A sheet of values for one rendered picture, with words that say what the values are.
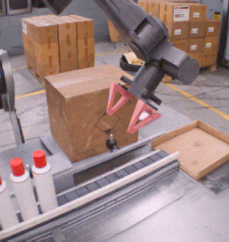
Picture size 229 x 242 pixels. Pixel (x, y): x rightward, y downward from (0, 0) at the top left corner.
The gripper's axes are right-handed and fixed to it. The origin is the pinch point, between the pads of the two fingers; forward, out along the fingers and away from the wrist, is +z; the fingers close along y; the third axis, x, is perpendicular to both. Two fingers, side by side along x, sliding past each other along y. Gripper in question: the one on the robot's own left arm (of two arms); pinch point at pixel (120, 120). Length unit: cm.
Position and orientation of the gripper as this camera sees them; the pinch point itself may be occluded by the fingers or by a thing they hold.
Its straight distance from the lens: 64.8
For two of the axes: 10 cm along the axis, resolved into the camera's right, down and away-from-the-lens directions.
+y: 5.0, 4.3, -7.5
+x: 6.7, 3.7, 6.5
